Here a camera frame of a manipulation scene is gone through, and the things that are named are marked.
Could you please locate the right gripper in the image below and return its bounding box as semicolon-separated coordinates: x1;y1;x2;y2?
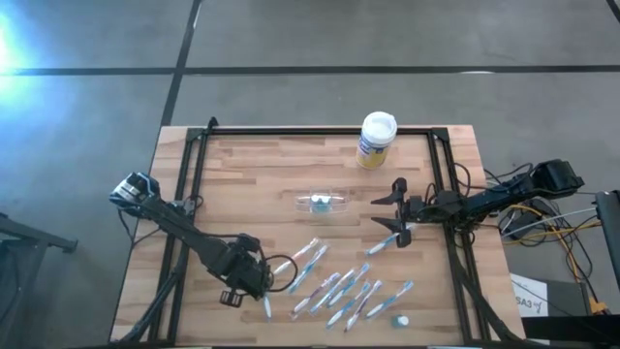
370;176;442;250

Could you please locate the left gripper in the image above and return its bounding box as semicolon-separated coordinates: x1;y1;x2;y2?
214;234;273;300

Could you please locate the clear plastic organizer box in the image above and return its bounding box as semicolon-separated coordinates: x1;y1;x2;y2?
294;186;351;215

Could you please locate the orange white toothbrush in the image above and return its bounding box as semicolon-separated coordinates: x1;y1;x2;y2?
271;237;321;277

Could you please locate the yellow disinfectant wipes canister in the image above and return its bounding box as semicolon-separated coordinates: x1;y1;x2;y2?
355;111;398;171

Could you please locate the white paper label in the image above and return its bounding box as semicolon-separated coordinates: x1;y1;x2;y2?
511;273;548;319

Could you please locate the black box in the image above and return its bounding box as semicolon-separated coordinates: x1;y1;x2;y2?
521;314;620;346

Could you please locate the black metal stand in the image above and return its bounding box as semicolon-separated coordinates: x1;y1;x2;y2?
0;211;79;349

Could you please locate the black equipment case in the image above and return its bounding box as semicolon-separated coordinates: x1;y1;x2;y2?
594;189;620;292

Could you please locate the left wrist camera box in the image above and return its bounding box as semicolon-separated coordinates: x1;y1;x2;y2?
219;289;245;309

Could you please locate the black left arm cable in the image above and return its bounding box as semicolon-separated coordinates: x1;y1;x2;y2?
261;253;299;294

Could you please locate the yellow cable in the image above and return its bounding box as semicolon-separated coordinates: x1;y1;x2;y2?
503;203;609;316

